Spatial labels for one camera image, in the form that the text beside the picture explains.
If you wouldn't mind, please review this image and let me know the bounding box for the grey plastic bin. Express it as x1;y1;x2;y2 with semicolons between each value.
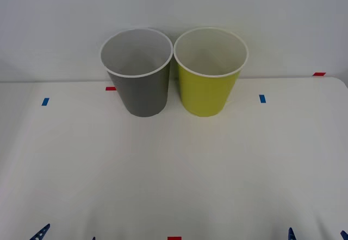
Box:
99;27;174;118

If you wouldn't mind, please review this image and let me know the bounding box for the yellow-green plastic bin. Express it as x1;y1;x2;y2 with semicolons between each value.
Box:
173;27;249;117

